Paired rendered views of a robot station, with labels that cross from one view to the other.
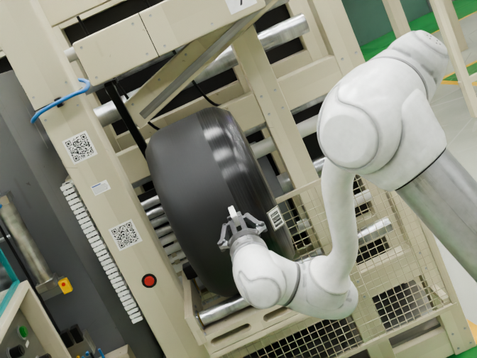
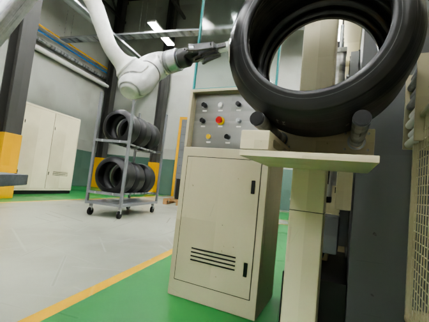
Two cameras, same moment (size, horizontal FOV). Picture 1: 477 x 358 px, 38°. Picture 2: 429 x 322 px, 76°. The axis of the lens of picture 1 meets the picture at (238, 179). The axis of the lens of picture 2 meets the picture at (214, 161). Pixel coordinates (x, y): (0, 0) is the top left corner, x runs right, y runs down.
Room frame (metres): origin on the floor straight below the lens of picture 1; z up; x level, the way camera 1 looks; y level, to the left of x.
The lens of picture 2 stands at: (2.16, -0.84, 0.70)
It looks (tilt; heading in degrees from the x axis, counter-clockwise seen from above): 4 degrees up; 115
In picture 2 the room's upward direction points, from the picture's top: 6 degrees clockwise
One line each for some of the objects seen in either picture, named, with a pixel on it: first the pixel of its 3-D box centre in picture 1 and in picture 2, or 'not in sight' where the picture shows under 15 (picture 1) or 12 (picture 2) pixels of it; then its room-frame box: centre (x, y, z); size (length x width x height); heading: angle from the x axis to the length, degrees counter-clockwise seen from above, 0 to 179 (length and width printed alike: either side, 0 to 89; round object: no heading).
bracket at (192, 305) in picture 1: (194, 302); (316, 140); (2.06, 0.29, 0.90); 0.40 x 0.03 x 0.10; 0
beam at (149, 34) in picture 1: (170, 25); not in sight; (2.36, -0.01, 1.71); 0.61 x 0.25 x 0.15; 90
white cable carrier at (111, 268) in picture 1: (104, 251); not in sight; (2.01, 0.46, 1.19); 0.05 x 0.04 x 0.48; 0
